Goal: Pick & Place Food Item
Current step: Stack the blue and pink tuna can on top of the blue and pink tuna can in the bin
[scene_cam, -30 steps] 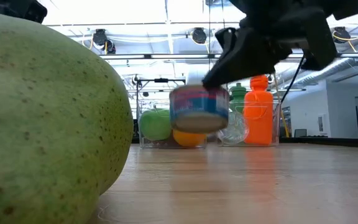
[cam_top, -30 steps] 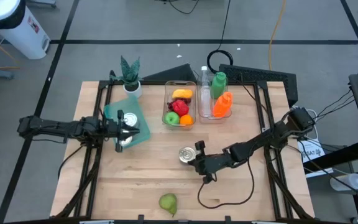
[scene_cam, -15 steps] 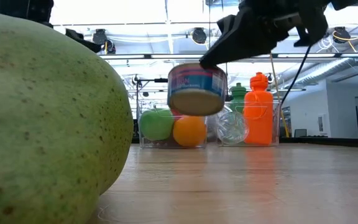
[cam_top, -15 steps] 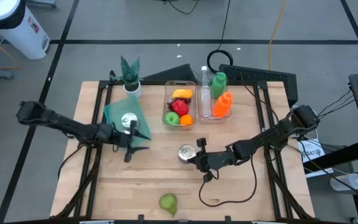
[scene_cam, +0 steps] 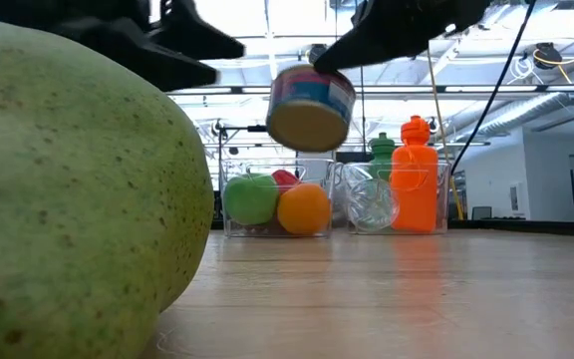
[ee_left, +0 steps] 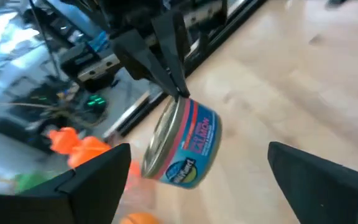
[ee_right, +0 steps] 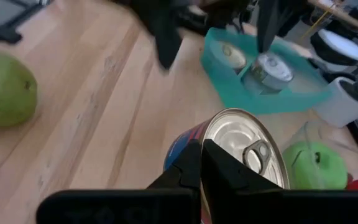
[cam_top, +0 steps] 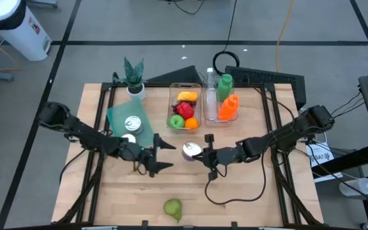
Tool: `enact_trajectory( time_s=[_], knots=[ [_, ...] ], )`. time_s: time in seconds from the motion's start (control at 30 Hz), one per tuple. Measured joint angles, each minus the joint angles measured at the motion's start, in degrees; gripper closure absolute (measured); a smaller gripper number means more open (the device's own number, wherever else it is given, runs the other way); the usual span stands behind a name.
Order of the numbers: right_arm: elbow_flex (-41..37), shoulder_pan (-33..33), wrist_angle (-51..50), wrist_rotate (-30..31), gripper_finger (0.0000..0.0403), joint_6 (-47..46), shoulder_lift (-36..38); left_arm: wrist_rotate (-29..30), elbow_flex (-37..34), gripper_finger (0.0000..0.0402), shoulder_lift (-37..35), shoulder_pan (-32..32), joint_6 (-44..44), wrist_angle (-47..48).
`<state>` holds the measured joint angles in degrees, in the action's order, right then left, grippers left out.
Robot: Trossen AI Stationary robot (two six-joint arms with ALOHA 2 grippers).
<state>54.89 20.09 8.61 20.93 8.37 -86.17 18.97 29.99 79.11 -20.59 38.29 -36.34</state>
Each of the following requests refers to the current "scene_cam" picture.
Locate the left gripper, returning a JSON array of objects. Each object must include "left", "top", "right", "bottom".
[{"left": 0, "top": 0, "right": 246, "bottom": 93}]

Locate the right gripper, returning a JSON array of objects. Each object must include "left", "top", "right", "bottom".
[{"left": 313, "top": 0, "right": 493, "bottom": 74}]

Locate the gold lid tin can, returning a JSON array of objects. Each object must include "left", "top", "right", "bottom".
[{"left": 265, "top": 63, "right": 358, "bottom": 154}]

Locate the green plastic bottle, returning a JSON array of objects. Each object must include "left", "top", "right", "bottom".
[{"left": 367, "top": 132, "right": 398, "bottom": 182}]

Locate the orange plastic bottle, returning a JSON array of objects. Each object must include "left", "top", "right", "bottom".
[{"left": 390, "top": 115, "right": 439, "bottom": 234}]

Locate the clear plastic water bottle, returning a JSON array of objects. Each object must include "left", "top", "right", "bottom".
[{"left": 339, "top": 167, "right": 401, "bottom": 234}]

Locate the red bell pepper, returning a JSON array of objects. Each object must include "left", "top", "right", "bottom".
[{"left": 270, "top": 169, "right": 303, "bottom": 196}]

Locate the clear plastic bin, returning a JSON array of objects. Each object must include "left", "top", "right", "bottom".
[
  {"left": 336, "top": 161, "right": 452, "bottom": 236},
  {"left": 219, "top": 158, "right": 337, "bottom": 239}
]

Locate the green apple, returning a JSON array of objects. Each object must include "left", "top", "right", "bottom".
[{"left": 223, "top": 173, "right": 281, "bottom": 227}]

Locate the orange fruit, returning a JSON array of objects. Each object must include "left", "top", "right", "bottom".
[{"left": 276, "top": 182, "right": 333, "bottom": 236}]

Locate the green pear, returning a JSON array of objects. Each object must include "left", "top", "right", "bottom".
[{"left": 0, "top": 18, "right": 216, "bottom": 359}]

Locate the red grape bunch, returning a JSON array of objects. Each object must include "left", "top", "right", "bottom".
[{"left": 244, "top": 221, "right": 288, "bottom": 236}]

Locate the yellow hanging cord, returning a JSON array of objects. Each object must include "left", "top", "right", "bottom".
[{"left": 426, "top": 42, "right": 465, "bottom": 221}]

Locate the black background rig frame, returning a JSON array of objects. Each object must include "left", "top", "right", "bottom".
[{"left": 215, "top": 119, "right": 300, "bottom": 220}]

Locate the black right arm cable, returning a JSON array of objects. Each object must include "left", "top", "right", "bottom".
[{"left": 449, "top": 0, "right": 538, "bottom": 177}]

